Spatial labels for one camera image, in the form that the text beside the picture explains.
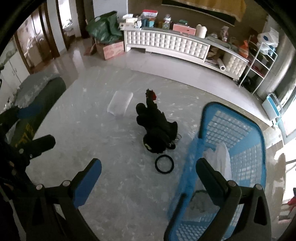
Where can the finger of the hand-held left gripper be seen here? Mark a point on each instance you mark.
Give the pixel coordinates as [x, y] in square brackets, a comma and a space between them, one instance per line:
[42, 143]
[30, 109]

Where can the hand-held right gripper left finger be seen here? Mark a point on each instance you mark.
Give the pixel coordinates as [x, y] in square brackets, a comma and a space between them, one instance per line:
[85, 183]

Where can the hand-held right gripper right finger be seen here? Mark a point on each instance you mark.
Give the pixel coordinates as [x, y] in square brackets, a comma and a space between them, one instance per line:
[209, 179]

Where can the white cloth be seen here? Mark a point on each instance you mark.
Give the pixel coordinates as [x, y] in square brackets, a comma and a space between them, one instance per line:
[222, 157]

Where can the blue plastic basket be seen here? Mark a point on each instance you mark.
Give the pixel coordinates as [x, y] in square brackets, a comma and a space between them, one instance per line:
[254, 129]

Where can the black plush toy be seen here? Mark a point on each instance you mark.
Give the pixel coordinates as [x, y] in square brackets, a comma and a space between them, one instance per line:
[155, 125]

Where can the dark green cloth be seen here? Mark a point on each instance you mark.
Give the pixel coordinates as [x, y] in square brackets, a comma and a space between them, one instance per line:
[48, 99]

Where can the grey lace blanket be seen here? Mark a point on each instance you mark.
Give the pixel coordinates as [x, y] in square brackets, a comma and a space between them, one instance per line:
[34, 85]

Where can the white side cabinet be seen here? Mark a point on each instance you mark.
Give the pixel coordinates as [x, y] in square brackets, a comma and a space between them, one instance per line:
[13, 74]

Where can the brown wooden door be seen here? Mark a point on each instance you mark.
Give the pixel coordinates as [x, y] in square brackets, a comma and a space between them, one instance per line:
[34, 39]

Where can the orange dustpan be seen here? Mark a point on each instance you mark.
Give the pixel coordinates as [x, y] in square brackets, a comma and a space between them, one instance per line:
[89, 51]

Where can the clear plastic box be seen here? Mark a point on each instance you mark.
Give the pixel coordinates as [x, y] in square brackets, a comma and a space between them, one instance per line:
[120, 103]

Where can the light blue bucket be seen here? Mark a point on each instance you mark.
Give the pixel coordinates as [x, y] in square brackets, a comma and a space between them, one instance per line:
[271, 107]

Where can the cardboard box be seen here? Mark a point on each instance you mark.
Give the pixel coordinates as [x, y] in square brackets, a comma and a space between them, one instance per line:
[112, 51]

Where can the green bag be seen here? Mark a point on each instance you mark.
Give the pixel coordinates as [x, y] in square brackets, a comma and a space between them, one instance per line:
[104, 27]

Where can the white paper roll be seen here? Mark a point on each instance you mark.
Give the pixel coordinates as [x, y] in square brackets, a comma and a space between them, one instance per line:
[222, 64]

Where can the white metal rack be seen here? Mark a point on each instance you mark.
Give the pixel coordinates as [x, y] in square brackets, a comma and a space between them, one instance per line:
[268, 67]

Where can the orange bag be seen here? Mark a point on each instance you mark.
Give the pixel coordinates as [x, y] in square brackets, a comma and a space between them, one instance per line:
[244, 49]

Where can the standing air conditioner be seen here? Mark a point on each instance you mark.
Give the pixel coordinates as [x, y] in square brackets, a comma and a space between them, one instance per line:
[285, 67]

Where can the white television cabinet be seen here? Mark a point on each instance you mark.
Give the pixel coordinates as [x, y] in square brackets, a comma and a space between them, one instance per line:
[173, 42]

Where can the white cylinder container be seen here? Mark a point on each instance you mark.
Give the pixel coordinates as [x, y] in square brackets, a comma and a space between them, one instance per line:
[201, 31]

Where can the pink box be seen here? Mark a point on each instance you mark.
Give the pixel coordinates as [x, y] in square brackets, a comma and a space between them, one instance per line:
[183, 29]

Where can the red and white box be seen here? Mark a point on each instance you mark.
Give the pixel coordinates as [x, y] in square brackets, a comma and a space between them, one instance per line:
[149, 13]

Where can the white plastic bags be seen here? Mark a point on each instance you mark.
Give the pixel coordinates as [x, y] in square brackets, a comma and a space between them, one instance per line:
[268, 37]

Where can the black television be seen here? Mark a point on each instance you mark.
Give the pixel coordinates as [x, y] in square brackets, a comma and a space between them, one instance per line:
[208, 15]

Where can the brown door frame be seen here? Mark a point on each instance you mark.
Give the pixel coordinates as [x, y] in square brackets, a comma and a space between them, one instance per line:
[77, 23]

